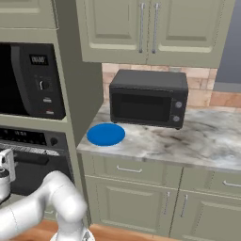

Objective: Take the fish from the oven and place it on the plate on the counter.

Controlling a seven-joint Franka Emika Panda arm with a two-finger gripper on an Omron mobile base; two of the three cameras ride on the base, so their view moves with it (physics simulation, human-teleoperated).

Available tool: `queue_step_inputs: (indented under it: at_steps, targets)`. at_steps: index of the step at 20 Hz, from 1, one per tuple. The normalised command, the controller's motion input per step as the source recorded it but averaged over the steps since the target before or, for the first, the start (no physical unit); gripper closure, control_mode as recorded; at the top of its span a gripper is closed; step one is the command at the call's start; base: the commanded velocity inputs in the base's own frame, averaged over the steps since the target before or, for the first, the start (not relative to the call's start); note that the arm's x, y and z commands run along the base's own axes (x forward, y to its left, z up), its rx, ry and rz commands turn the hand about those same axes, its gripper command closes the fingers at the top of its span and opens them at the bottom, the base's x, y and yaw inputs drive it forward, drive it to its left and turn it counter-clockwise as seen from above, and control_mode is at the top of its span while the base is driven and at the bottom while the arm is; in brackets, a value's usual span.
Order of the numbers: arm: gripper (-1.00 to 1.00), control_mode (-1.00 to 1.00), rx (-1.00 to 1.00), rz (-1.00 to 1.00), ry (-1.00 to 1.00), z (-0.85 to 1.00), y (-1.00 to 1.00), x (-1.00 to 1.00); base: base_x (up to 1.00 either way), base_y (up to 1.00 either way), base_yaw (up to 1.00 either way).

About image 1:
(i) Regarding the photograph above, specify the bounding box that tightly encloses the blue round plate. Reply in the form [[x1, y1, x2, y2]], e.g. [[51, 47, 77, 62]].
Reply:
[[86, 122, 126, 148]]

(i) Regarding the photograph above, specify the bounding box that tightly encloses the toaster oven glass door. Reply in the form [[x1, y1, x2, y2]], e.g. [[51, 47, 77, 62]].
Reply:
[[112, 92, 173, 123]]

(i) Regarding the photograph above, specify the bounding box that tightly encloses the black toaster oven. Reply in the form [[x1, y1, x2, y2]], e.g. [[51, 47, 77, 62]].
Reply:
[[108, 69, 189, 131]]

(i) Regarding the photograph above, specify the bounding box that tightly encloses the black built-in oven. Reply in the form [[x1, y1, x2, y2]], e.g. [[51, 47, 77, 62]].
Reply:
[[0, 126, 75, 198]]

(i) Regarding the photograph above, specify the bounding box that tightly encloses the black oven door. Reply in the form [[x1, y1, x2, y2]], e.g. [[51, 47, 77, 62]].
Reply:
[[0, 151, 75, 198]]

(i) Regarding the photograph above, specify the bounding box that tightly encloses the green tall appliance cabinet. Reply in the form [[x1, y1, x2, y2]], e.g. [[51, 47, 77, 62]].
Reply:
[[0, 0, 104, 228]]

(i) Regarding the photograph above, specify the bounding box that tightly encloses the green drawer front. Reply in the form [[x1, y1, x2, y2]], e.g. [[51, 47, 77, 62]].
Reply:
[[179, 167, 241, 209], [81, 153, 184, 189]]

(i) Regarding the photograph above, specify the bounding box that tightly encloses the green base cupboard door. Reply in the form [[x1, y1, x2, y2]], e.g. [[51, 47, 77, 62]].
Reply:
[[169, 189, 241, 241], [84, 175, 179, 237]]

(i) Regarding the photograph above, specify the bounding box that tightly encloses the black built-in microwave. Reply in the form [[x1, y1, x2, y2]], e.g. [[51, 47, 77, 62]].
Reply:
[[0, 42, 67, 121]]

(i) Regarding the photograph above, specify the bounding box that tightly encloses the green cupboard door above microwave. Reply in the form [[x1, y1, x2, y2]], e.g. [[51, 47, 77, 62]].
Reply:
[[0, 0, 59, 31]]

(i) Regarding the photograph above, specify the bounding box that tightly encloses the silver drawer handle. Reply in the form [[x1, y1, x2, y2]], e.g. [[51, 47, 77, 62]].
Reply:
[[222, 180, 241, 188], [116, 165, 144, 174]]

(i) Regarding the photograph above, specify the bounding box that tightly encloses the silver oven door handle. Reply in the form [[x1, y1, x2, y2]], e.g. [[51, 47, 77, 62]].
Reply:
[[0, 142, 61, 157]]

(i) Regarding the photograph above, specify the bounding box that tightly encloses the silver base cupboard handle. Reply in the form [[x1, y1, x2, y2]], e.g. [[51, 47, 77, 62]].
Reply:
[[163, 191, 171, 217], [179, 194, 189, 218]]

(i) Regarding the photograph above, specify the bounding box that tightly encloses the silver wall cupboard handle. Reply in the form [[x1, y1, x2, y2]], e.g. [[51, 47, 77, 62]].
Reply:
[[152, 2, 160, 55], [138, 2, 146, 55]]

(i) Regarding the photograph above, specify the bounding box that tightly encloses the green wall cupboard door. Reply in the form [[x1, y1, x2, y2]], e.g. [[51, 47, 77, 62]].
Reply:
[[146, 0, 237, 69], [75, 0, 149, 65]]

